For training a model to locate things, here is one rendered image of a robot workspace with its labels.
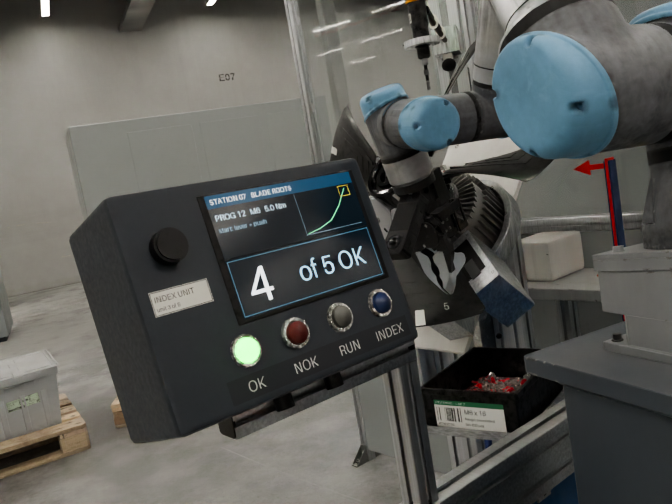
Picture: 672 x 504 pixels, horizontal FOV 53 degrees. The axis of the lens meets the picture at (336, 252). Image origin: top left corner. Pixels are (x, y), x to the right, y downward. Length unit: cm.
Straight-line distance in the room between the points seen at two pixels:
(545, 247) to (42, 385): 290
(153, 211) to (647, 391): 47
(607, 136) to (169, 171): 628
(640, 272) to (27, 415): 359
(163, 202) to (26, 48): 1317
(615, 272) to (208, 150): 627
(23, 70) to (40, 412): 1016
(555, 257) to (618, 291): 110
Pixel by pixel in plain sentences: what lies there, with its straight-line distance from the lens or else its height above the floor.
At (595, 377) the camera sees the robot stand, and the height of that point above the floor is 100.
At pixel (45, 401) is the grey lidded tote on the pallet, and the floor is 29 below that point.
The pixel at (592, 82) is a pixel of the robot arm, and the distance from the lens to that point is 63.
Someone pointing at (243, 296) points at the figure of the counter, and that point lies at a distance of 55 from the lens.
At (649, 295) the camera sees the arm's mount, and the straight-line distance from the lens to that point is 75.
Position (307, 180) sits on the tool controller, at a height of 124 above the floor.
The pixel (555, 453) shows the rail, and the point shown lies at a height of 82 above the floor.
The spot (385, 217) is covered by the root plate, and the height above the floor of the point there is 113.
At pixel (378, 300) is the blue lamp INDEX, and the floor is 112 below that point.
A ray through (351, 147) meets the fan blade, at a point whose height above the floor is 129.
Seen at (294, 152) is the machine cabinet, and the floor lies 150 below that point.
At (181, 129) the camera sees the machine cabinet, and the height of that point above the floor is 189.
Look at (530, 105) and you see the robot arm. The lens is 65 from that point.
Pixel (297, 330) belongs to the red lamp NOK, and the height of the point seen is 112.
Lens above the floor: 125
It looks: 7 degrees down
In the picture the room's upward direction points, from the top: 10 degrees counter-clockwise
